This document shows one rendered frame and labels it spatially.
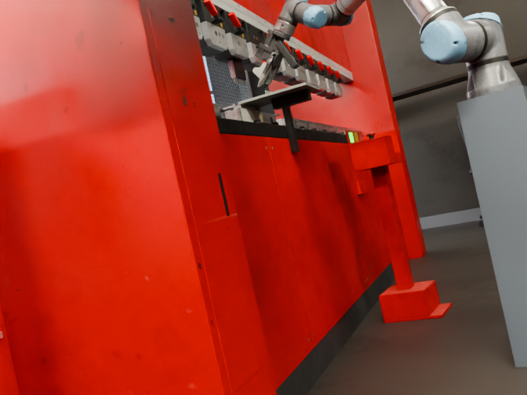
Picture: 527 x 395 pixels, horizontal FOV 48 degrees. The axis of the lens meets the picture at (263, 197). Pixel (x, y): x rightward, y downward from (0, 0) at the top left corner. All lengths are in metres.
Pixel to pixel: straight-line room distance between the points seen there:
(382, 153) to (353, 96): 1.90
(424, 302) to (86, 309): 1.59
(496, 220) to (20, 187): 1.25
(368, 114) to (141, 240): 3.29
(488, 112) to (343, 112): 2.70
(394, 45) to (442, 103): 0.80
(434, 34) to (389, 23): 4.77
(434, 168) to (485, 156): 4.49
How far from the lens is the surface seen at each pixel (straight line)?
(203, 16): 2.09
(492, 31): 1.84
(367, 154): 2.55
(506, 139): 1.77
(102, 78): 1.28
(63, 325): 1.39
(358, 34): 4.45
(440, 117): 6.24
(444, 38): 1.72
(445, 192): 6.26
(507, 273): 1.82
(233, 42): 2.26
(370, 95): 4.37
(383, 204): 2.62
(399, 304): 2.60
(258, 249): 1.73
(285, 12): 2.26
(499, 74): 1.82
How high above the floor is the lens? 0.61
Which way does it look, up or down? 1 degrees up
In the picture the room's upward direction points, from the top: 12 degrees counter-clockwise
